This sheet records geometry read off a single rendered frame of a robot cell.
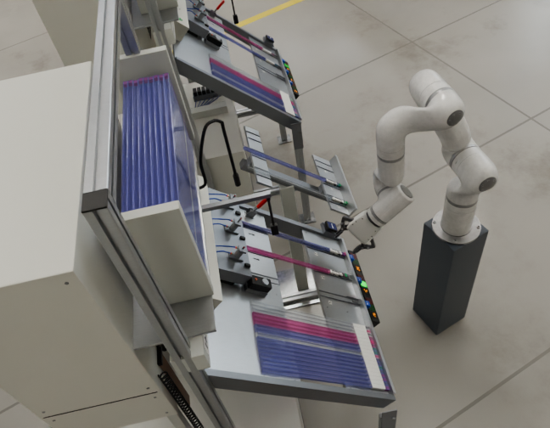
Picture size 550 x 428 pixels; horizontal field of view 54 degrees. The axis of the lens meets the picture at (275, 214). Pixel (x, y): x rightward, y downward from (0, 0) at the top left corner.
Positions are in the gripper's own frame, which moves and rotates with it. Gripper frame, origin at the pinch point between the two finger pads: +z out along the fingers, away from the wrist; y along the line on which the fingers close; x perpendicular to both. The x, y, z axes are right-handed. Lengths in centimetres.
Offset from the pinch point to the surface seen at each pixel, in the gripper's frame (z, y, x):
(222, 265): 5, 31, 55
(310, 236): 8.2, 11.5, 1.3
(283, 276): 75, -5, -60
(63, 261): -16, 57, 112
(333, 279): 7.9, -4.3, 13.7
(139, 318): 4, 39, 91
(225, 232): 4, 37, 42
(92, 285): -12, 50, 107
